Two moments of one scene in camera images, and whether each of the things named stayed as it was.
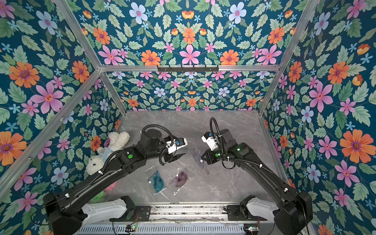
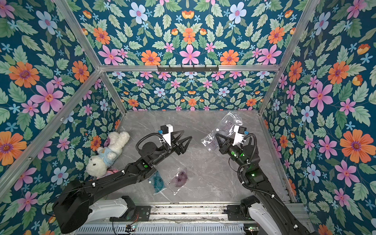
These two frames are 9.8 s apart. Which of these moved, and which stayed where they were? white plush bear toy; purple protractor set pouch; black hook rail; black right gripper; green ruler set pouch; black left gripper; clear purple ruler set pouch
Moved: black left gripper; clear purple ruler set pouch; black right gripper
Stayed: purple protractor set pouch; black hook rail; white plush bear toy; green ruler set pouch
